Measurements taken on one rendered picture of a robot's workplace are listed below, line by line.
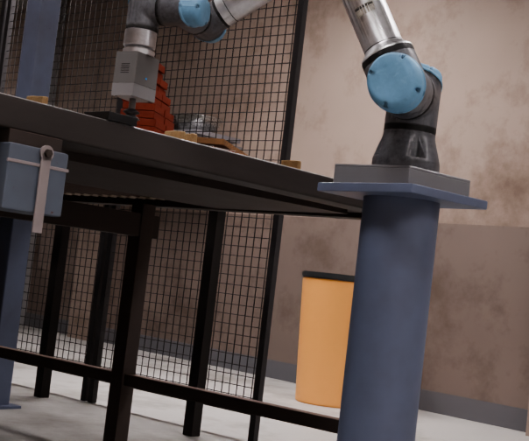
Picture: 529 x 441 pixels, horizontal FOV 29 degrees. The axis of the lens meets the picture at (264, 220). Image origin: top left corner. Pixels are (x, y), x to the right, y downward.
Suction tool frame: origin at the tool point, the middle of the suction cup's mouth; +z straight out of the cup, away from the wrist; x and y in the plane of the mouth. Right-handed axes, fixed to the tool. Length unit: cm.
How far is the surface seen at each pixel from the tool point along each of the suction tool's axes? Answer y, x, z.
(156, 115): -78, -53, -16
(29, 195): 49, 19, 23
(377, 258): -17, 59, 26
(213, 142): -64, -20, -5
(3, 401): -130, -153, 95
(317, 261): -415, -166, 16
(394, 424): -19, 65, 61
